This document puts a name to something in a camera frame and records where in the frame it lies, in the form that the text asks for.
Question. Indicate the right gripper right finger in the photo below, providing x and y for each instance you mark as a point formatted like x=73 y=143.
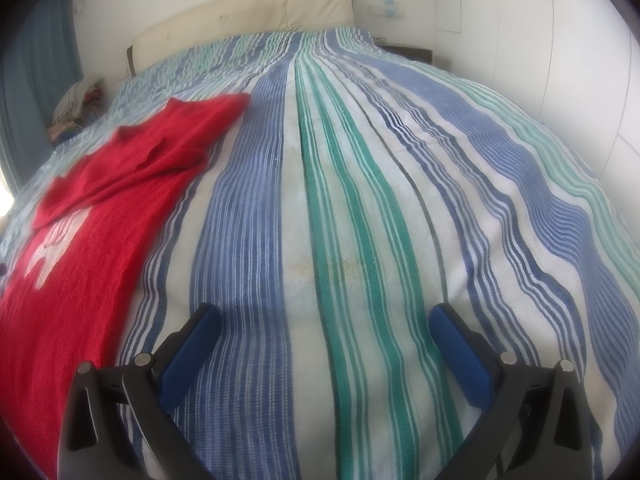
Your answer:
x=534 y=421

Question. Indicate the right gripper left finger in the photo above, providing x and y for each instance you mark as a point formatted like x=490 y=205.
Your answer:
x=94 y=443

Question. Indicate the red sweater with white rabbit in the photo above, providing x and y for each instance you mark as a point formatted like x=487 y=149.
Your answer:
x=68 y=297

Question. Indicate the pile of clothes on nightstand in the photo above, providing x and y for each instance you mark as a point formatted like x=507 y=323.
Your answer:
x=79 y=108

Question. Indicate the striped blue green bedspread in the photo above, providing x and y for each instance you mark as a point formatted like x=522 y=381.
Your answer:
x=356 y=192

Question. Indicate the teal curtain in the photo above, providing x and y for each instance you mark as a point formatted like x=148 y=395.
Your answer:
x=38 y=66

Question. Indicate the dark wooden nightstand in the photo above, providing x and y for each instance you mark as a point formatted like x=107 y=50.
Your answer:
x=409 y=52

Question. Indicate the white wardrobe doors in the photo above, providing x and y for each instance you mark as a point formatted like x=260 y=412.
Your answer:
x=567 y=63

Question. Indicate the cream padded headboard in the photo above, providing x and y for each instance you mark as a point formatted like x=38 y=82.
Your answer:
x=221 y=19

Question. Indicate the wall socket with blue stickers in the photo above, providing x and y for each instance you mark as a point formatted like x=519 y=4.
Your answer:
x=386 y=9

